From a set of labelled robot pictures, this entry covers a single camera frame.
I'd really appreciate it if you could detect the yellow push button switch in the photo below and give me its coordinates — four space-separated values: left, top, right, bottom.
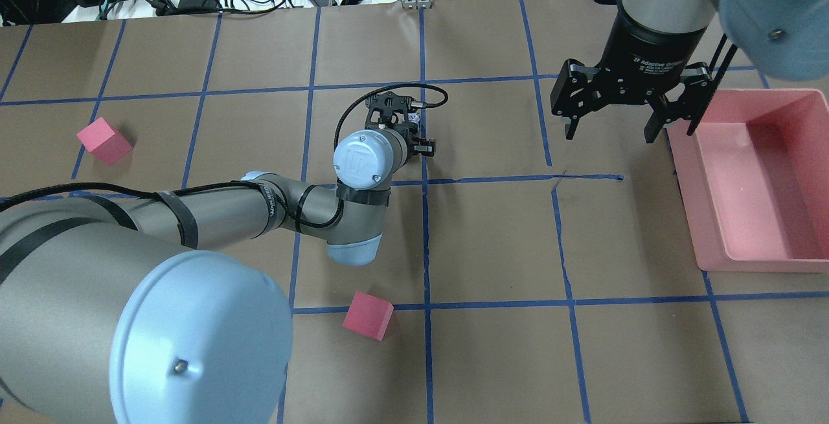
417 109 427 142

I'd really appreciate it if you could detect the pink plastic bin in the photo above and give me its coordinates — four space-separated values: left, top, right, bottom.
666 89 828 273

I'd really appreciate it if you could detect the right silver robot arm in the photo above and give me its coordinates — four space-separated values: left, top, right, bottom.
550 0 828 143

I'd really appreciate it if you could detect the pink cube near person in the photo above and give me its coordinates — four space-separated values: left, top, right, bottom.
76 118 133 166

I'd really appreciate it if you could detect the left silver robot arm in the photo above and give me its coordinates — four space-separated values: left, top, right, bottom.
2 93 435 423

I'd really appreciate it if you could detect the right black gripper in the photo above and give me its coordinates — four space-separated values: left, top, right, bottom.
550 59 713 144

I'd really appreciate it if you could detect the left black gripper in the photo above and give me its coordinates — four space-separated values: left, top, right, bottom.
365 104 435 162

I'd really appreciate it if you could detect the pink cube front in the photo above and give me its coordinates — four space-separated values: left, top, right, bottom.
342 291 394 341

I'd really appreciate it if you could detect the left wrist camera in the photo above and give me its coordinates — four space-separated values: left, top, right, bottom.
364 91 421 129

